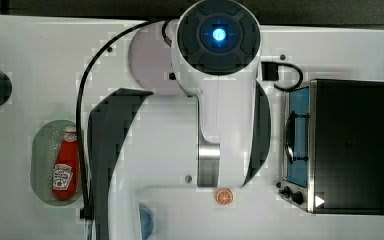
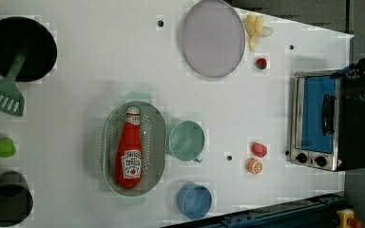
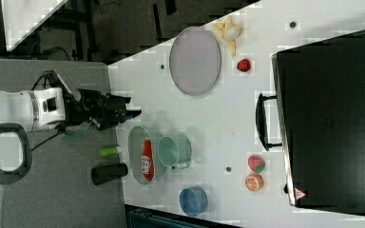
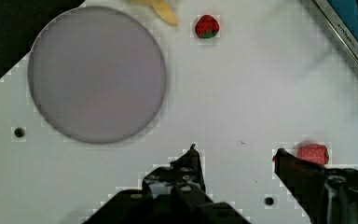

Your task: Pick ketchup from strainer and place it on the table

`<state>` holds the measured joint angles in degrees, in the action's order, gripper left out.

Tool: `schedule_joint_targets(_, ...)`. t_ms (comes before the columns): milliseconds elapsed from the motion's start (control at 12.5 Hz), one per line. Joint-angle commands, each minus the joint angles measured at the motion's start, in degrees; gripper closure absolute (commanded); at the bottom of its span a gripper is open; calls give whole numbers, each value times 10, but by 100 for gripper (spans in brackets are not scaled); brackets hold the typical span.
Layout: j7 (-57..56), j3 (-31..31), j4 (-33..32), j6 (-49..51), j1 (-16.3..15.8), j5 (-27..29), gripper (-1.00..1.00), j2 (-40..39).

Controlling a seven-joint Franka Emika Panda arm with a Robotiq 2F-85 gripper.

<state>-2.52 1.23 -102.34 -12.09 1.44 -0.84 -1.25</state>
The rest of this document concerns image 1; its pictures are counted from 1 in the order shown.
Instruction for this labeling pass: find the red felt ketchup bottle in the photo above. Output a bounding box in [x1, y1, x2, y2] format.
[52, 125, 79, 200]

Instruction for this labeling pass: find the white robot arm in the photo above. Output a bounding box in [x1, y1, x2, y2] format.
[87, 0, 271, 240]

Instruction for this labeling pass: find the orange slice toy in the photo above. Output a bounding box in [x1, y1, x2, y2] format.
[214, 188, 234, 206]

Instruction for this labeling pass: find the blue bowl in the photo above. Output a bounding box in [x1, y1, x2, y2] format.
[139, 204, 154, 240]

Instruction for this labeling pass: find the black toaster oven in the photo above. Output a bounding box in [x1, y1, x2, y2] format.
[276, 79, 384, 216]

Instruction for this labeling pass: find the black connector with cable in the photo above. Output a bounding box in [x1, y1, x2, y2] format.
[261, 61, 304, 92]

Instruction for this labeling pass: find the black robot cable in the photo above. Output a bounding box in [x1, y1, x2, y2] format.
[75, 19, 165, 221]

